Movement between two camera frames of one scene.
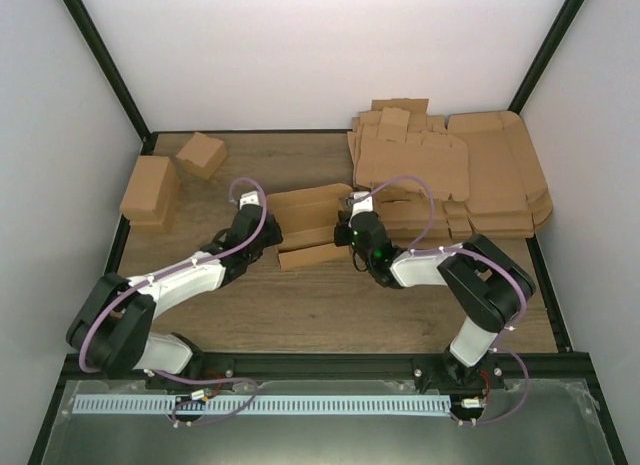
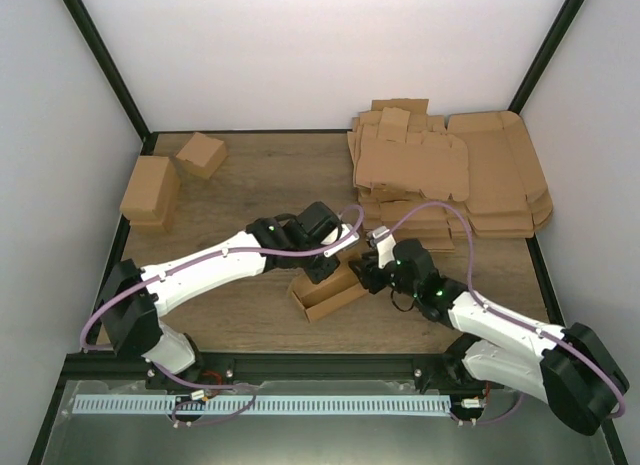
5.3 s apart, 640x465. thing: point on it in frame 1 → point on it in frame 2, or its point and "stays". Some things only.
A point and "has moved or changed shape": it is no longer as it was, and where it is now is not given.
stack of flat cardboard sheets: x=418 y=169 stays
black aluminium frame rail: x=338 y=367 stays
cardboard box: x=307 y=220 has moved or changed shape
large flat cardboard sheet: x=508 y=194 stays
